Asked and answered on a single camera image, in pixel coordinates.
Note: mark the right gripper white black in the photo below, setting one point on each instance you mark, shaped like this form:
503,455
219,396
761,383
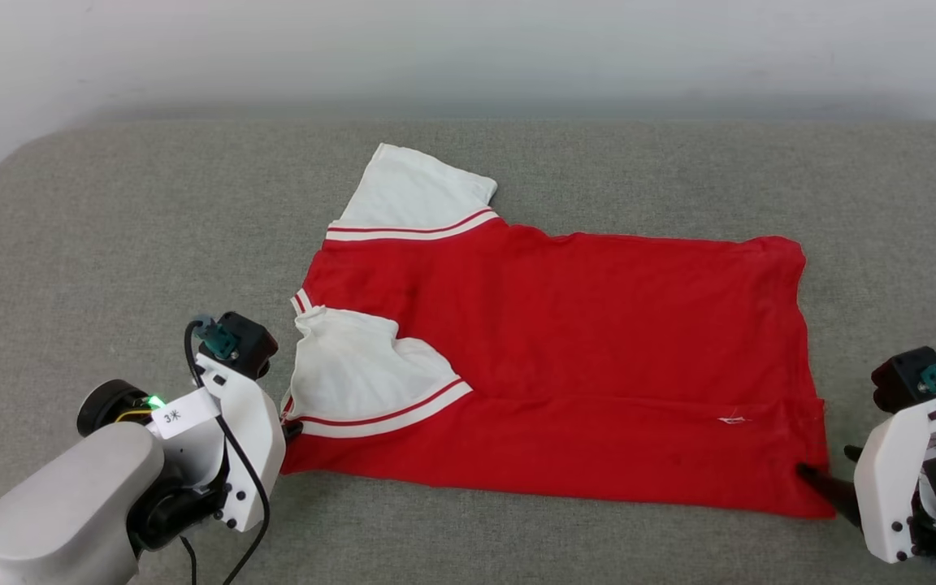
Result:
886,487

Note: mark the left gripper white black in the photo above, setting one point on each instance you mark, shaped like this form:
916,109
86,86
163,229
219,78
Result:
253,455

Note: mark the red and white jersey shirt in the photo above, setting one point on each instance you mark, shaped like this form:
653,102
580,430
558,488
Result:
598,366

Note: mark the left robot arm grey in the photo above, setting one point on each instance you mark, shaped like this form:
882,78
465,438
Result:
54,512

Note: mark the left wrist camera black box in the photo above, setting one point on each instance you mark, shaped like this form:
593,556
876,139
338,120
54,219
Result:
253,341

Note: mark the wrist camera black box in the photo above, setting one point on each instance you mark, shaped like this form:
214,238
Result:
253,341
894,378

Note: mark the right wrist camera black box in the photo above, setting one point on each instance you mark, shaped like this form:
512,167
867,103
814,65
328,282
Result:
894,378

